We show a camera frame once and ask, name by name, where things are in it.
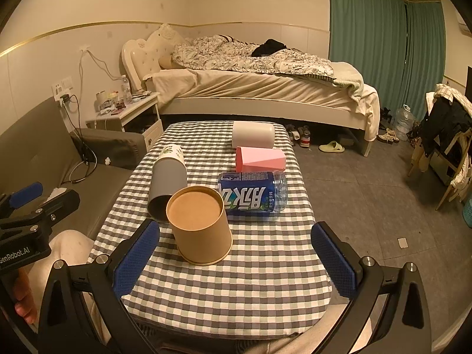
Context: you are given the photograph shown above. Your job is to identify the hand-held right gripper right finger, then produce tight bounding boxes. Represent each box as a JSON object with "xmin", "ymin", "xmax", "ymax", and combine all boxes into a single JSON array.
[{"xmin": 310, "ymin": 220, "xmax": 433, "ymax": 354}]

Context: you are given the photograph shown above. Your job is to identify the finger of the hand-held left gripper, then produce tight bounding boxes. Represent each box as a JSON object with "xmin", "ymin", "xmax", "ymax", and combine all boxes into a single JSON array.
[
  {"xmin": 0, "ymin": 189, "xmax": 81, "ymax": 231},
  {"xmin": 0, "ymin": 181, "xmax": 44, "ymax": 219}
]

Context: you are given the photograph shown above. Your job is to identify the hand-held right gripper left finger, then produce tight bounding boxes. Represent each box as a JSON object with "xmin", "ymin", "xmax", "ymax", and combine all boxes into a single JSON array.
[{"xmin": 38, "ymin": 219, "xmax": 161, "ymax": 354}]

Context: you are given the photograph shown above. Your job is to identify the brown paper cup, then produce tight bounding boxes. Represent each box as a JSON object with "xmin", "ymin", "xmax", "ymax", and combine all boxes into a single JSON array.
[{"xmin": 165, "ymin": 185, "xmax": 234, "ymax": 266}]

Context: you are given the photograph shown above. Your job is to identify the grey cup with floral rim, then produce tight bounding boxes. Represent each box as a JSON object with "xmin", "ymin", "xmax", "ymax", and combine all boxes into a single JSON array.
[{"xmin": 147, "ymin": 144, "xmax": 189, "ymax": 224}]

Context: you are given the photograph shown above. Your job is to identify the pink cup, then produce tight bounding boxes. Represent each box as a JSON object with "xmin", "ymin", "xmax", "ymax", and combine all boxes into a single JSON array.
[{"xmin": 235, "ymin": 146, "xmax": 287, "ymax": 173}]

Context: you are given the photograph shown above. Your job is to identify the white cup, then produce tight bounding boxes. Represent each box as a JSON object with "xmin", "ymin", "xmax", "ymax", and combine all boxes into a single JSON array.
[{"xmin": 232, "ymin": 121, "xmax": 276, "ymax": 150}]

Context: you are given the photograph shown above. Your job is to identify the person's left hand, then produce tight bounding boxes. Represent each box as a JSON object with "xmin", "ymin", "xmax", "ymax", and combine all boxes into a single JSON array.
[{"xmin": 14, "ymin": 267, "xmax": 38, "ymax": 326}]

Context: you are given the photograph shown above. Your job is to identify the person's leg in light trousers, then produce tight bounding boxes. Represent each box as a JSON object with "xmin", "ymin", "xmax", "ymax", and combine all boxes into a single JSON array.
[{"xmin": 27, "ymin": 229, "xmax": 112, "ymax": 354}]

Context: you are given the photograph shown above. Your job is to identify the grey sofa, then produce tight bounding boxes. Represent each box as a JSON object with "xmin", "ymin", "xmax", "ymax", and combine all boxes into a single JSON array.
[{"xmin": 0, "ymin": 96, "xmax": 148, "ymax": 237}]

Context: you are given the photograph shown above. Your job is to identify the grey checked tablecloth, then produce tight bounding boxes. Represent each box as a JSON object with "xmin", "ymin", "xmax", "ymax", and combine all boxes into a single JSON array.
[{"xmin": 86, "ymin": 120, "xmax": 335, "ymax": 344}]

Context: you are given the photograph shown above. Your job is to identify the blue label plastic bottle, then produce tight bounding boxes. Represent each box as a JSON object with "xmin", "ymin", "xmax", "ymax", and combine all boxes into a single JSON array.
[{"xmin": 217, "ymin": 171, "xmax": 289, "ymax": 215}]

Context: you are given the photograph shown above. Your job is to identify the pale green slipper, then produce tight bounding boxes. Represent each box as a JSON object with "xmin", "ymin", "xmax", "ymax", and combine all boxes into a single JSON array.
[{"xmin": 319, "ymin": 140, "xmax": 346, "ymax": 153}]

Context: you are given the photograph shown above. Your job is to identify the white nightstand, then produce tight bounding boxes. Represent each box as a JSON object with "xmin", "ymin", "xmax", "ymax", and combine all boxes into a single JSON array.
[{"xmin": 86, "ymin": 92, "xmax": 165, "ymax": 147}]

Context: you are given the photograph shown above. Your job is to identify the pair of sneakers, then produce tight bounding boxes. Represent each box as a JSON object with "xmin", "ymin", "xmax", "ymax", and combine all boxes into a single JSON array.
[{"xmin": 285, "ymin": 125, "xmax": 312, "ymax": 148}]

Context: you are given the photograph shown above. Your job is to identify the clear water bottle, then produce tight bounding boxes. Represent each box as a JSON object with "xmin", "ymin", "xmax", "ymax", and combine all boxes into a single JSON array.
[{"xmin": 121, "ymin": 75, "xmax": 133, "ymax": 105}]

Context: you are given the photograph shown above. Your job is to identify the light shoes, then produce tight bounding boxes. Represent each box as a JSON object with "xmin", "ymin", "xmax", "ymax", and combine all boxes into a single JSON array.
[{"xmin": 378, "ymin": 128, "xmax": 401, "ymax": 144}]

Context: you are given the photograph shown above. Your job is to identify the wooden chair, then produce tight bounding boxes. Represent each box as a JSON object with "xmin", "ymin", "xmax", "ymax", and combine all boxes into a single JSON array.
[{"xmin": 407, "ymin": 128, "xmax": 472, "ymax": 212}]

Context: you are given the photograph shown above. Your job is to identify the blue basket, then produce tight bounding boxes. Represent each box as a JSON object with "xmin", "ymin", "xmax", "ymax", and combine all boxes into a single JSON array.
[{"xmin": 462, "ymin": 193, "xmax": 472, "ymax": 229}]

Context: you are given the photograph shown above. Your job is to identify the large water jug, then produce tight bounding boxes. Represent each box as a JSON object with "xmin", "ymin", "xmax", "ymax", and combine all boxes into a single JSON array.
[{"xmin": 395, "ymin": 104, "xmax": 417, "ymax": 142}]

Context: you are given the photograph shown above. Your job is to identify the black jacket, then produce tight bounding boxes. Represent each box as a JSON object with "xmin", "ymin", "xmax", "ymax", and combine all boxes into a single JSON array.
[{"xmin": 416, "ymin": 98, "xmax": 472, "ymax": 156}]

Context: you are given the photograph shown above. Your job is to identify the white fluffy blanket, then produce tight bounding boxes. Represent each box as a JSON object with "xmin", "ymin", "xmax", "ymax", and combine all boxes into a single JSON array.
[{"xmin": 330, "ymin": 61, "xmax": 366, "ymax": 103}]

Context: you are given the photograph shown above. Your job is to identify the white bed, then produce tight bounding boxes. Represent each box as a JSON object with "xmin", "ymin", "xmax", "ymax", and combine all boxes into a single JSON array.
[{"xmin": 122, "ymin": 23, "xmax": 380, "ymax": 158}]

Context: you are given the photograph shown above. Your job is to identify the white plaid cloth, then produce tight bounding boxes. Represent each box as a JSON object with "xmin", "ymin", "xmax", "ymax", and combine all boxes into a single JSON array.
[{"xmin": 425, "ymin": 83, "xmax": 467, "ymax": 119}]

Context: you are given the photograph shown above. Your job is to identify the floral quilt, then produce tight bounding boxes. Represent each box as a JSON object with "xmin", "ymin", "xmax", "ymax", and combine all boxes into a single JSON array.
[{"xmin": 171, "ymin": 35, "xmax": 337, "ymax": 81}]

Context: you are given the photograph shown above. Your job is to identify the black garment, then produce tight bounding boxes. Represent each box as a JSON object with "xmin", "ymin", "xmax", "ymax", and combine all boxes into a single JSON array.
[{"xmin": 251, "ymin": 39, "xmax": 288, "ymax": 59}]

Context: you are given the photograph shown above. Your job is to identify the green curtain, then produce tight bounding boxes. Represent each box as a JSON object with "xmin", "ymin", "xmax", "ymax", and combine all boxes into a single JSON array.
[
  {"xmin": 328, "ymin": 0, "xmax": 411, "ymax": 99},
  {"xmin": 404, "ymin": 1, "xmax": 448, "ymax": 119}
]

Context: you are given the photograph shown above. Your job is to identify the white air conditioner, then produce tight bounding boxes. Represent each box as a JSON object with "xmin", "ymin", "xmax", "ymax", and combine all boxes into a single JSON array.
[{"xmin": 456, "ymin": 16, "xmax": 472, "ymax": 38}]

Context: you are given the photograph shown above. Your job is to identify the black cable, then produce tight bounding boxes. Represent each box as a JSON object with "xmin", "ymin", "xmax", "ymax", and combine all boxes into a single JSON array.
[{"xmin": 61, "ymin": 94, "xmax": 97, "ymax": 184}]

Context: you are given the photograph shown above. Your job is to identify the wall socket panel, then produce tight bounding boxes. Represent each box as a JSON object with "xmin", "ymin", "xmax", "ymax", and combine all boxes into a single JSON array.
[{"xmin": 52, "ymin": 75, "xmax": 74, "ymax": 102}]

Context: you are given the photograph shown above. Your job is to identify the white cable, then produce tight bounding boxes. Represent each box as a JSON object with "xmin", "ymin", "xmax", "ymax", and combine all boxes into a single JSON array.
[{"xmin": 79, "ymin": 46, "xmax": 124, "ymax": 82}]

